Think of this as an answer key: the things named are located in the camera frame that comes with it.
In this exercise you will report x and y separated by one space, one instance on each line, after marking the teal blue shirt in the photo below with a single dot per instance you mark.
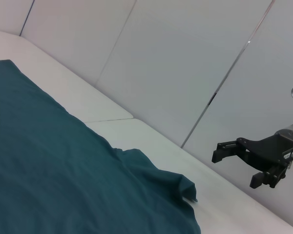
51 158

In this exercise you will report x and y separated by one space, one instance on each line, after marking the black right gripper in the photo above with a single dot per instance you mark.
268 153

